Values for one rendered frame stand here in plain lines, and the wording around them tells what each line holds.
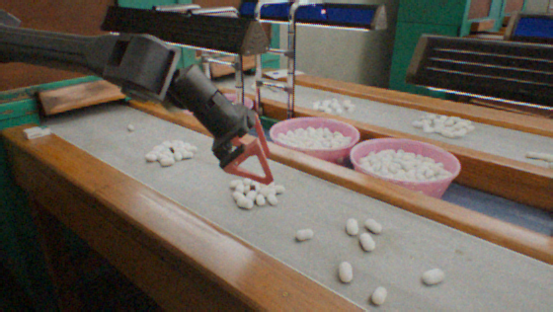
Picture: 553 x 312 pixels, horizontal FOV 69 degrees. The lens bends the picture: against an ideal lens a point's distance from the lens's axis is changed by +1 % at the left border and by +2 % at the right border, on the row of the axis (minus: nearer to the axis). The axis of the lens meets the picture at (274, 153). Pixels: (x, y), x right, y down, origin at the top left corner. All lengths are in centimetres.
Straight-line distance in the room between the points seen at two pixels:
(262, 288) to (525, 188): 75
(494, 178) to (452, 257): 41
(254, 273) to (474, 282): 36
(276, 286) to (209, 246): 15
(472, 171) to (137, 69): 89
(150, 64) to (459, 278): 58
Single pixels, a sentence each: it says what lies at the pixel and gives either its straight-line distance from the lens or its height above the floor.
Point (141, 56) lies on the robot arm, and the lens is 58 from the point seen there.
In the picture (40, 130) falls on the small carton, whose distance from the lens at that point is 135.
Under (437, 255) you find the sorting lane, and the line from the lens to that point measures 79.
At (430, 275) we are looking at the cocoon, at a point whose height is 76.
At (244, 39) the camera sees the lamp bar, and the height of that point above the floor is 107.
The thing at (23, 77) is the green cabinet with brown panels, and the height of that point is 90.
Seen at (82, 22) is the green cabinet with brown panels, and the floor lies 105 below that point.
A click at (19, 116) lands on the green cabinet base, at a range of 149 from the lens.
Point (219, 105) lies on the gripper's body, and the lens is 59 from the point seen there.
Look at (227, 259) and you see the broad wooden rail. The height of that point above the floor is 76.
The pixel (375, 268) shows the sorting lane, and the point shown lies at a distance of 73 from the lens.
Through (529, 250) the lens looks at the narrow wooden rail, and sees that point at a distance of 85.
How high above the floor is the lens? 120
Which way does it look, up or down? 24 degrees down
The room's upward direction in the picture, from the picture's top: straight up
